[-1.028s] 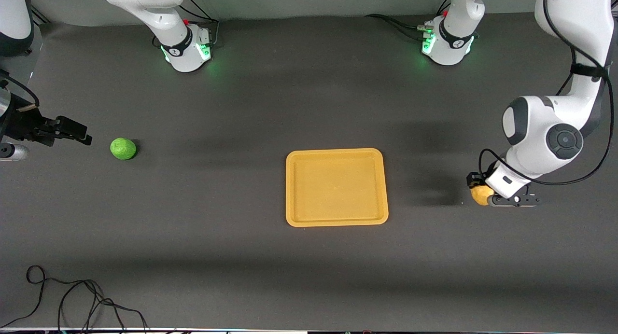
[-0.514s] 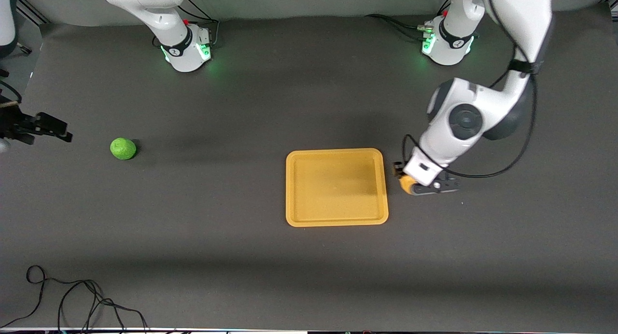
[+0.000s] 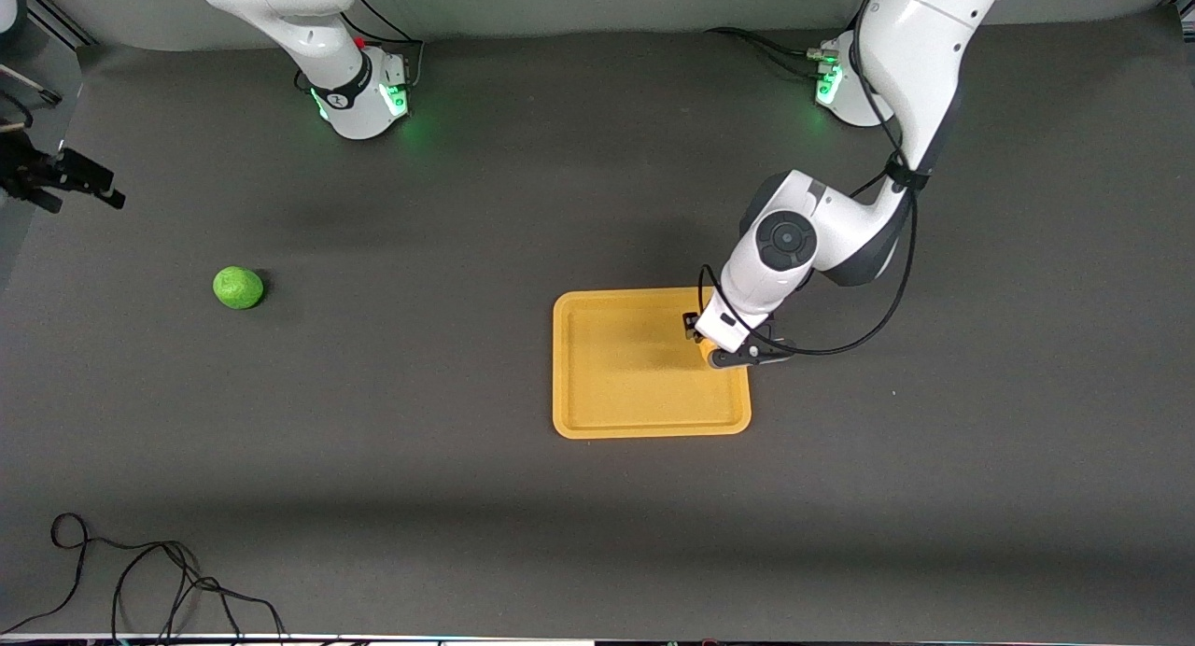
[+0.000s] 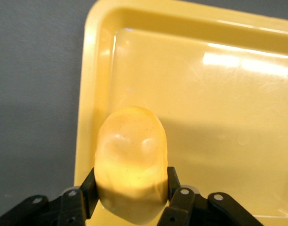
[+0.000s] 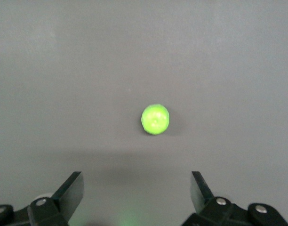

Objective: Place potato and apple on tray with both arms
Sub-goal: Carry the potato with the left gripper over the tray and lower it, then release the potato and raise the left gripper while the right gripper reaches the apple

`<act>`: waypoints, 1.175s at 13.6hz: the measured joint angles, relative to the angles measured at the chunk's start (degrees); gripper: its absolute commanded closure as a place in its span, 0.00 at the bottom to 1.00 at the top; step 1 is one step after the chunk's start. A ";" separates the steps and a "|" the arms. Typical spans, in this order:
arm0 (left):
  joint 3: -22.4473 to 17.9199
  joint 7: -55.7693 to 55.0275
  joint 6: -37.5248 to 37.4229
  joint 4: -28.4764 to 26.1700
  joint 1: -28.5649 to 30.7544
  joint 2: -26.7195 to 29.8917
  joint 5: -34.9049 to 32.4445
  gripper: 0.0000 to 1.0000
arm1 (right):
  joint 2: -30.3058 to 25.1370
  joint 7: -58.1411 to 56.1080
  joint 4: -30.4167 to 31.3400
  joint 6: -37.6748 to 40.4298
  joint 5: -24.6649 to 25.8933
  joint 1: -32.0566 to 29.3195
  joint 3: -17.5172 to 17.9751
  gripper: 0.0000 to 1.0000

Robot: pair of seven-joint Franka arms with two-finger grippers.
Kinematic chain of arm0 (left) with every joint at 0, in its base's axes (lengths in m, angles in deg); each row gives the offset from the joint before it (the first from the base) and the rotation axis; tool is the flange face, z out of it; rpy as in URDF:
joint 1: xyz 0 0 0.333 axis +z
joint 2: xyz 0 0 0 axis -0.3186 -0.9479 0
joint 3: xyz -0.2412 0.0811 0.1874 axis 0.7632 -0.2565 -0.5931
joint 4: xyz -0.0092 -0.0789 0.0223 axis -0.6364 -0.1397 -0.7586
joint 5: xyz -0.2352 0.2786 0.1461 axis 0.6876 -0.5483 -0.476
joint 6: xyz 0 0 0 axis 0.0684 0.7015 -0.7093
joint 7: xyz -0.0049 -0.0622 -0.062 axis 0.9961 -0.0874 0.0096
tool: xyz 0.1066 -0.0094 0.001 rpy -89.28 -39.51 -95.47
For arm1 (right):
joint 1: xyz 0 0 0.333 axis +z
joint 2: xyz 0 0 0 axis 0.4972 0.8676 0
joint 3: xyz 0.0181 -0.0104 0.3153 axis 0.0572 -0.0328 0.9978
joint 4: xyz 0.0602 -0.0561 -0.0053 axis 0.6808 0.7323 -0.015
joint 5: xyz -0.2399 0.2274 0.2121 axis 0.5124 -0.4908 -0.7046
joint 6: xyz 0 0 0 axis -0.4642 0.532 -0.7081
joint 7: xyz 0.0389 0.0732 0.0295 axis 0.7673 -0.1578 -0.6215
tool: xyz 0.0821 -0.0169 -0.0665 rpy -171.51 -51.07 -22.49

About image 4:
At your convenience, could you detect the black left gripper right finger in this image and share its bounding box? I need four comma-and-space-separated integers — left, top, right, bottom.
158, 166, 263, 226

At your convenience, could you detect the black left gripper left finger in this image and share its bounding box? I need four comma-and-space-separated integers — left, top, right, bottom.
0, 168, 99, 226

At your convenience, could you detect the yellow potato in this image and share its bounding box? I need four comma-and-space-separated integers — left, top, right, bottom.
95, 106, 169, 225

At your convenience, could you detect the yellow plastic tray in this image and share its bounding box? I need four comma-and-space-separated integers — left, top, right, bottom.
73, 0, 288, 226

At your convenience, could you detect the dark grey table mat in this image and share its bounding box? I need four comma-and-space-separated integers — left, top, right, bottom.
0, 0, 288, 222

